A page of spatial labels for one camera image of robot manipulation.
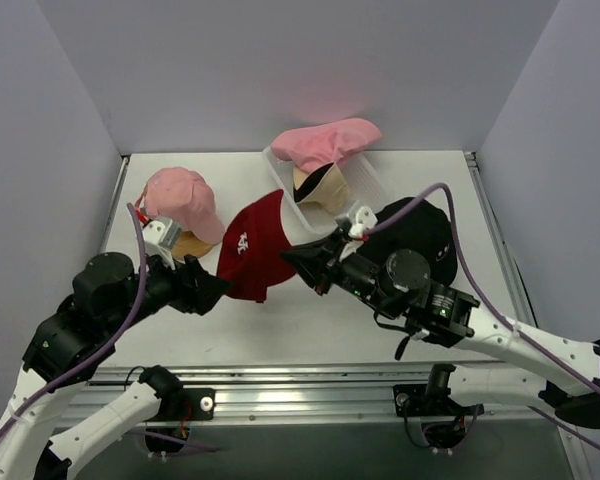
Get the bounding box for red baseball cap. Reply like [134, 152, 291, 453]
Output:
[216, 190, 295, 303]

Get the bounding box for black bucket hat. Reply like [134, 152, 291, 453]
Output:
[357, 200, 458, 286]

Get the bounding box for pink baseball cap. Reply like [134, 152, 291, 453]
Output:
[135, 167, 225, 245]

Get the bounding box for pink hat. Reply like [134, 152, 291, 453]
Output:
[270, 118, 383, 173]

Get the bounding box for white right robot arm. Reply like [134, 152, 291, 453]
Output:
[281, 241, 600, 429]

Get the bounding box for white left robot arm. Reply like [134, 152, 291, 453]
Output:
[0, 252, 230, 479]

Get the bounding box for wooden mushroom hat stand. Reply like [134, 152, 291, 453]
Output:
[171, 231, 215, 261]

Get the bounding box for beige hat in basket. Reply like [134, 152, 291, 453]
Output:
[293, 163, 351, 214]

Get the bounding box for white plastic basket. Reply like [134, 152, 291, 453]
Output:
[262, 147, 393, 235]

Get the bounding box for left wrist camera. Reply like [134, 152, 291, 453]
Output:
[142, 216, 182, 269]

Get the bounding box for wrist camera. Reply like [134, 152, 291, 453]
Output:
[336, 205, 378, 246]
[142, 216, 182, 269]

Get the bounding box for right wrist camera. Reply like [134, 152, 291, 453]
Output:
[336, 205, 378, 246]

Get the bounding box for aluminium mounting rail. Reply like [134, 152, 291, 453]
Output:
[54, 362, 579, 429]

